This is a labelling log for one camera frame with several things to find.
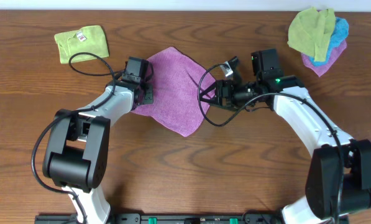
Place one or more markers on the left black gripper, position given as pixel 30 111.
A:
pixel 148 94

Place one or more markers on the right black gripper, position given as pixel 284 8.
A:
pixel 220 93

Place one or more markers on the large pink cloth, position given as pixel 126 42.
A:
pixel 175 92

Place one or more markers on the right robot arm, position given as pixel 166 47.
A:
pixel 339 176

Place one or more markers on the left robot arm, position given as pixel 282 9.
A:
pixel 77 150

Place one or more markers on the folded green cloth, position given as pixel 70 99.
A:
pixel 89 39

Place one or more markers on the small pink cloth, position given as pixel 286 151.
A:
pixel 322 69

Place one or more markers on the crumpled green cloth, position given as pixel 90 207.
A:
pixel 310 32

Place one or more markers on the blue cloth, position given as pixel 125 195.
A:
pixel 340 33

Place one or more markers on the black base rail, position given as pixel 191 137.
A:
pixel 136 218

